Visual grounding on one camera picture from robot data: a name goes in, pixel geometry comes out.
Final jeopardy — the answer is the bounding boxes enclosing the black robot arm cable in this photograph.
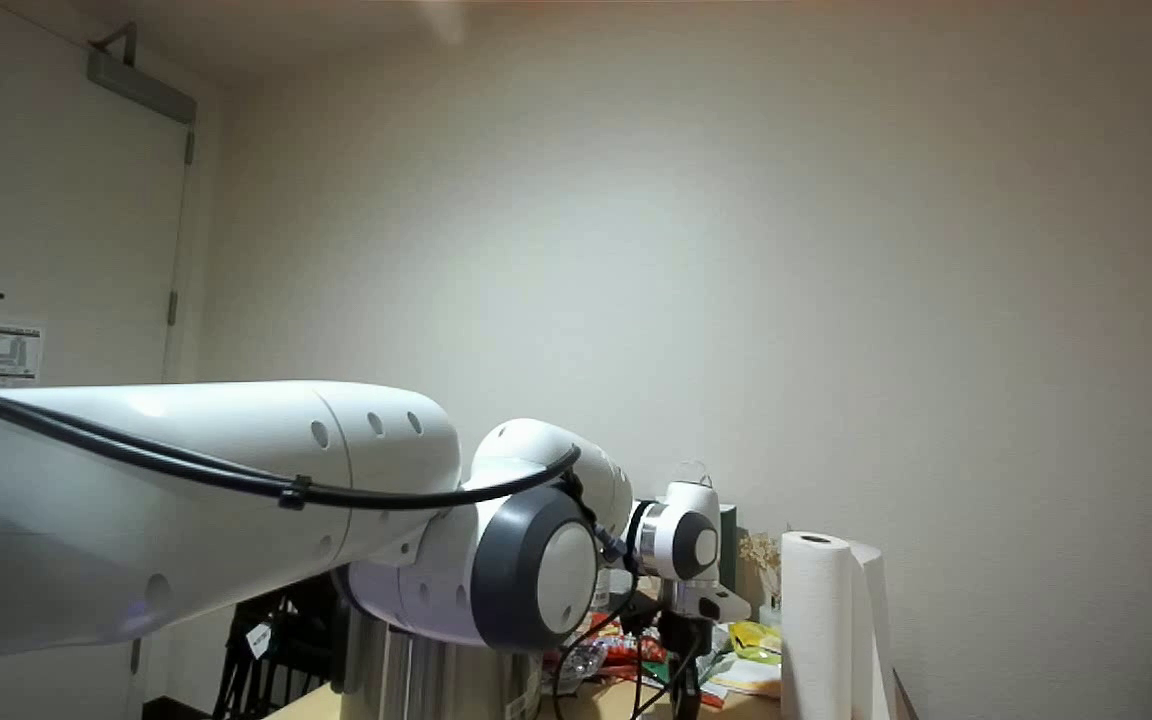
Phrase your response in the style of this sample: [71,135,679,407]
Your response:
[0,377,584,514]

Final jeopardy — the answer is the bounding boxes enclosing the black folding cart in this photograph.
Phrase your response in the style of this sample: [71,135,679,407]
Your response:
[210,577,346,720]

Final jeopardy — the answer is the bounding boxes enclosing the black steel pressure cooker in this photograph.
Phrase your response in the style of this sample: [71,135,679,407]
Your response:
[338,611,541,720]

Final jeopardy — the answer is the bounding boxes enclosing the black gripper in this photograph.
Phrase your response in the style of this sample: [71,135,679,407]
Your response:
[621,592,710,660]

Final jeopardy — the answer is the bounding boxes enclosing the white paper towel roll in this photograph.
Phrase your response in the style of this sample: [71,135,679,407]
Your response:
[780,531,895,720]

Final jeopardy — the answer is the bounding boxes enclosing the grey door closer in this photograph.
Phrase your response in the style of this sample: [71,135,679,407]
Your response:
[89,23,194,123]

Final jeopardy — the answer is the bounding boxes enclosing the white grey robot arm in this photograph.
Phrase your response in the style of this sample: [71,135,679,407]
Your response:
[0,381,744,655]

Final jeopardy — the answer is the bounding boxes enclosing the yellow wipes packet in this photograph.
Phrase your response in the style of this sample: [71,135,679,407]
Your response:
[728,621,784,664]

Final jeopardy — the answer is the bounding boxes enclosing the green paper gift bag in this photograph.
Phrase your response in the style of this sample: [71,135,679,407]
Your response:
[719,502,741,592]

